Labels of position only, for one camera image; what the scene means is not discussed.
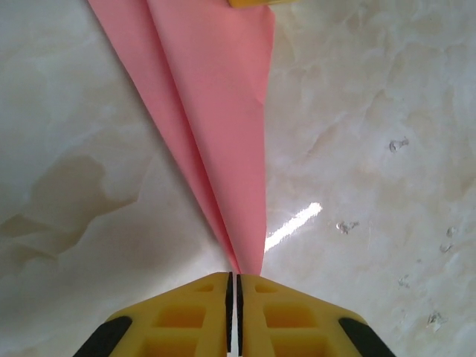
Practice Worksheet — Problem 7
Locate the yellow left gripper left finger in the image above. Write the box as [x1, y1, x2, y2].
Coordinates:
[74, 271, 234, 357]

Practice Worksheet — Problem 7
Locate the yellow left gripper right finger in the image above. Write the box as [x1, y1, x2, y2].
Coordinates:
[236, 273, 394, 357]

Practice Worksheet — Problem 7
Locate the pink paper sheet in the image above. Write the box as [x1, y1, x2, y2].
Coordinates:
[87, 0, 277, 277]

